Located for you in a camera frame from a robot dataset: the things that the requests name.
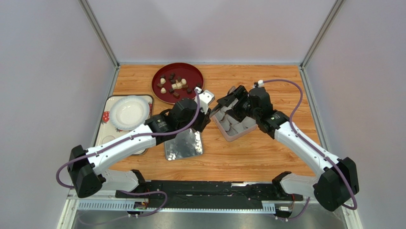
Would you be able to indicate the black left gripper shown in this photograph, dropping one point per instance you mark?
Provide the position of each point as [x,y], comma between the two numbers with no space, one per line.
[205,121]

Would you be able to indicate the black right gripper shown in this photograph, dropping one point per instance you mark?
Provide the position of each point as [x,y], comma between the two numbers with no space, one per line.
[233,98]

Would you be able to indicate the metal serving tongs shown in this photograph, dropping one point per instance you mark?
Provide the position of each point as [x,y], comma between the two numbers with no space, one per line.
[224,101]

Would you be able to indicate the pink square chocolate tin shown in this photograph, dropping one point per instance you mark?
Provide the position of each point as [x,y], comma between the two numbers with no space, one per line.
[230,128]

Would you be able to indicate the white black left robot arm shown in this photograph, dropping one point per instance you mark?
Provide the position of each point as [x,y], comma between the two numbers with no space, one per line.
[89,168]

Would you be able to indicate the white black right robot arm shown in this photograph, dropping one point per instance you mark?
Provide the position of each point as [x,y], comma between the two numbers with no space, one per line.
[335,180]

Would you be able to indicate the silver square tin lid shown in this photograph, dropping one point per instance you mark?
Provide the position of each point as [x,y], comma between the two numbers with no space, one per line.
[186,144]

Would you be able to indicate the dark red round tray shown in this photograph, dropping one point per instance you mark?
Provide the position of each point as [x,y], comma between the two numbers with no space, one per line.
[182,70]

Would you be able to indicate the white scalloped plate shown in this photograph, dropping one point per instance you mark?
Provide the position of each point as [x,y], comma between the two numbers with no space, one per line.
[129,112]

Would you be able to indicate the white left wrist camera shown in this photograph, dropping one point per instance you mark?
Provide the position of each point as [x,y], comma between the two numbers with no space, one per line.
[205,98]

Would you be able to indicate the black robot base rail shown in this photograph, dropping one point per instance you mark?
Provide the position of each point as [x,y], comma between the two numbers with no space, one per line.
[215,196]

